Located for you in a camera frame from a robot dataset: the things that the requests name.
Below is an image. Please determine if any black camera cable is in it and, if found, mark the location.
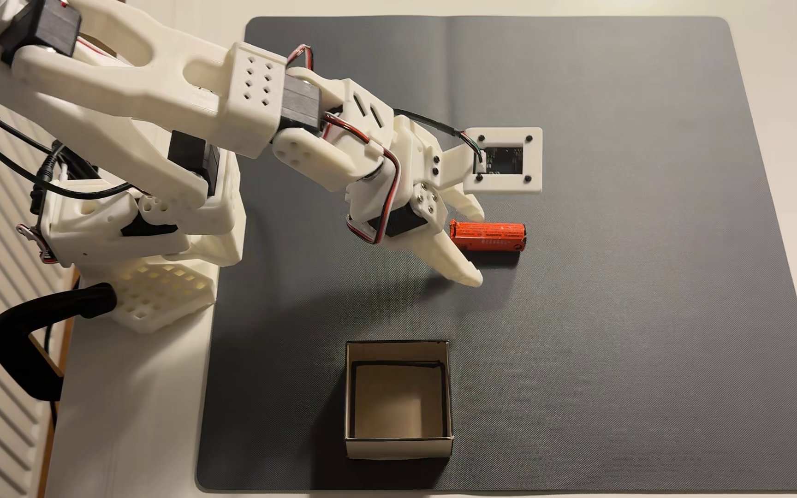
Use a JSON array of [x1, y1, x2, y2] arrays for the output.
[[392, 108, 488, 166]]

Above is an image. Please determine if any small open cardboard box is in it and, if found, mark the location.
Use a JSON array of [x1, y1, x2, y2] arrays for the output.
[[343, 339, 455, 462]]

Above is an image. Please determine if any black table clamp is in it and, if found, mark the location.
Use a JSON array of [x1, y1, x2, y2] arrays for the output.
[[0, 281, 119, 403]]

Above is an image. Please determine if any grey rubber mat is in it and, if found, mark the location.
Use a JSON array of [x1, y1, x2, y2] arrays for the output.
[[194, 15, 797, 494]]

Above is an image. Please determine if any red cylindrical battery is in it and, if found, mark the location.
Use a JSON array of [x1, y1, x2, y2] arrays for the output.
[[449, 219, 528, 254]]

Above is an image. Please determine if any white framed camera module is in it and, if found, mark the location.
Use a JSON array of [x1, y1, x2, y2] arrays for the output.
[[438, 126, 544, 195]]

